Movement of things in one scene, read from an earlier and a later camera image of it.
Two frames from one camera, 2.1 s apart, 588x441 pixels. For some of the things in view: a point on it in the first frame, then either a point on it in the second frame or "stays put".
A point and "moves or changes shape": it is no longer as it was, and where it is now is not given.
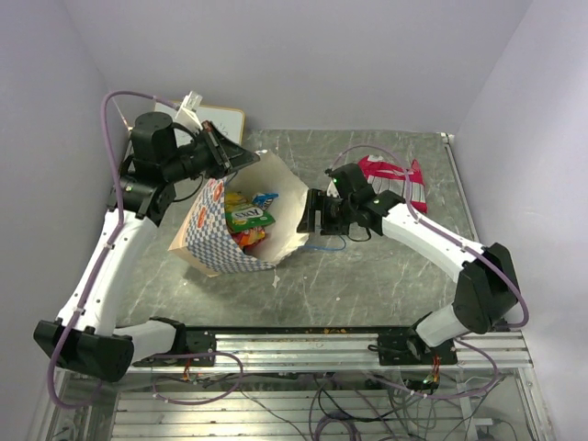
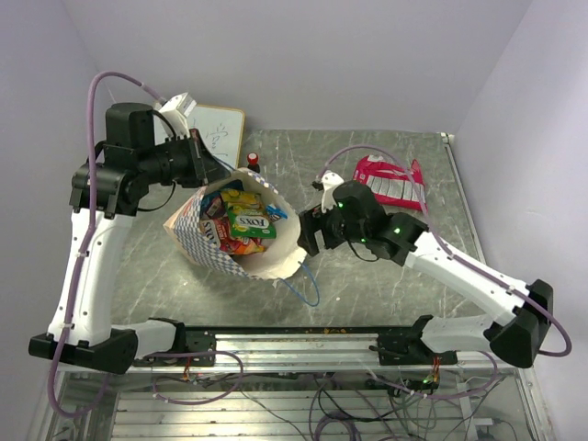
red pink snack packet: (385, 175) stays put
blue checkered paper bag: (202, 240) moves or changes shape
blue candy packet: (261, 198) → (273, 209)
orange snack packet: (248, 238) → (218, 231)
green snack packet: (247, 217) moves or changes shape
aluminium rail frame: (308, 386) stays put
